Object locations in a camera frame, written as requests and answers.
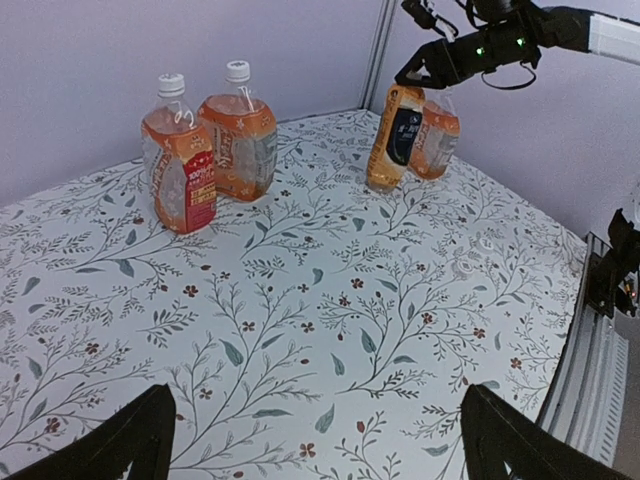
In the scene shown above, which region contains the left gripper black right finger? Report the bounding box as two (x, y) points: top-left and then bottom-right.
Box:
(460, 384), (626, 480)

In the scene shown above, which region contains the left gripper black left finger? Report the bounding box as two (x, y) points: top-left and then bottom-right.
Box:
(9, 384), (176, 479)

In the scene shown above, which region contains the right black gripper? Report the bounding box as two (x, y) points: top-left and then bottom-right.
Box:
(394, 34), (480, 89)

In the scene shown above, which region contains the wide orange tea bottle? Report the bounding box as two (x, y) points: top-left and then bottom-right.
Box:
(409, 88), (460, 180)

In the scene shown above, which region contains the black-label orange drink bottle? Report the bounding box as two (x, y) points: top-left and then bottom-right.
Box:
(367, 84), (425, 192)

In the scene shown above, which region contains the orange grey-label tea bottle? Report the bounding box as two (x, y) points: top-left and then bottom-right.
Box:
(198, 60), (278, 202)

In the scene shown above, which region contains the slim red-label tea bottle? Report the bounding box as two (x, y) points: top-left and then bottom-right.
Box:
(141, 73), (217, 235)

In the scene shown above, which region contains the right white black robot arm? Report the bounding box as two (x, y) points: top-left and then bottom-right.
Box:
(394, 1), (639, 90)

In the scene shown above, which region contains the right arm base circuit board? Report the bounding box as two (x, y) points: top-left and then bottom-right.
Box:
(587, 208), (639, 318)

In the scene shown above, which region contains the floral patterned table mat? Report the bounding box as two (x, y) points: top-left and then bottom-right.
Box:
(1, 110), (586, 479)

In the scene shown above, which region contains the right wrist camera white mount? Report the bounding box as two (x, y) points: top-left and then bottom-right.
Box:
(401, 0), (459, 42)

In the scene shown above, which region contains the right aluminium frame post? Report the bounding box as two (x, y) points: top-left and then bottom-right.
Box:
(358, 0), (400, 110)

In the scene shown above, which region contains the front aluminium rail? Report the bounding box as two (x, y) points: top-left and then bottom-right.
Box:
(536, 233), (631, 467)

